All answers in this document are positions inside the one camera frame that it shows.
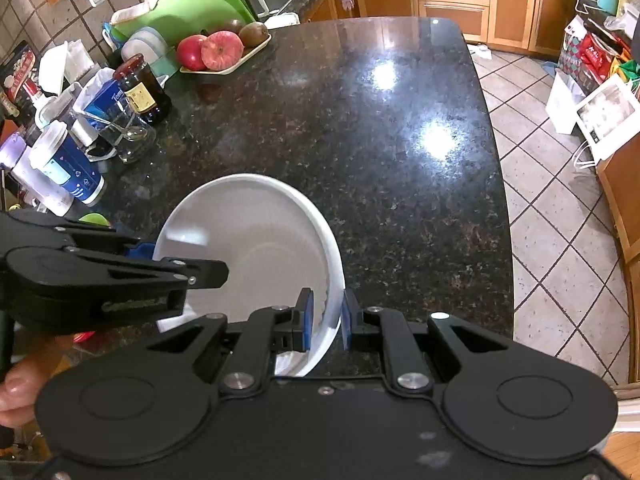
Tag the blue paper cup with lid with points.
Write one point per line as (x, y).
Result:
(70, 170)

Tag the blue tissue pack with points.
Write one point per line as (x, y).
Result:
(107, 100)

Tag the white ribbed bowl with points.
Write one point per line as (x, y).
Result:
(250, 240)

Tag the beige fruit tray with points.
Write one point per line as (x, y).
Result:
(250, 55)

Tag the white cloth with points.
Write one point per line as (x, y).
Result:
(132, 10)

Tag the dark sauce jar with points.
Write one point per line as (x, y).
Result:
(145, 95)

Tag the purple water bottle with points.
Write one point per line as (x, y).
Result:
(50, 195)

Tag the brown kiwi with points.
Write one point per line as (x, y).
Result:
(255, 34)
(232, 26)

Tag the dark printed snack box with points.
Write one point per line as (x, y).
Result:
(17, 80)

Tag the person's left hand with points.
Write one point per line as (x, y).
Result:
(20, 390)

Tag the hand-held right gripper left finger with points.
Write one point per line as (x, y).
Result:
(306, 322)

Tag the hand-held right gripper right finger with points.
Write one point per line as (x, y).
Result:
(347, 322)

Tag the white plastic bag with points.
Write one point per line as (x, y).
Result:
(65, 65)

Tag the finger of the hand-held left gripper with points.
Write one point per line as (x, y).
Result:
(142, 251)
(205, 274)

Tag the white framed board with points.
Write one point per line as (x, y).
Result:
(610, 115)

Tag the dark red apple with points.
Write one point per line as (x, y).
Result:
(191, 52)

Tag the green cutting board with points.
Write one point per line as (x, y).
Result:
(200, 5)

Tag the red streaked apple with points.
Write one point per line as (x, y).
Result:
(222, 50)

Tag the white lidded container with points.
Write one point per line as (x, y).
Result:
(142, 45)

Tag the red printed bag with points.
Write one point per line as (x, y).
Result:
(592, 55)

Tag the clear glass cup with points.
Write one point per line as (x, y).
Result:
(125, 145)

